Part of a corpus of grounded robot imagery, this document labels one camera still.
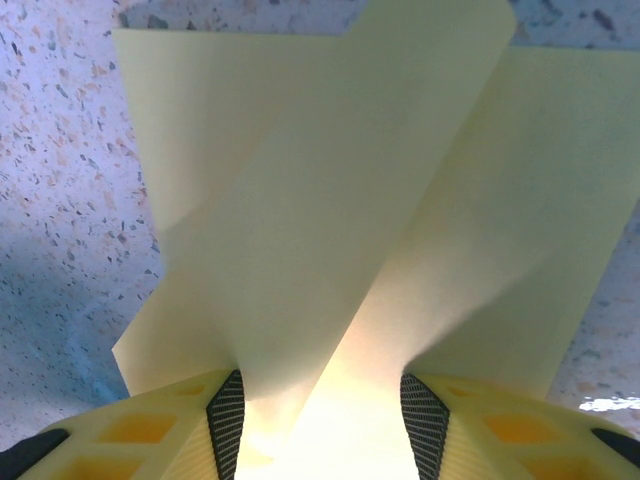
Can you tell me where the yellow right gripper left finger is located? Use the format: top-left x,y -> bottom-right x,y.
0,368 -> 247,480

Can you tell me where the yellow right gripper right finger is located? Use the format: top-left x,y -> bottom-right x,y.
399,372 -> 640,480

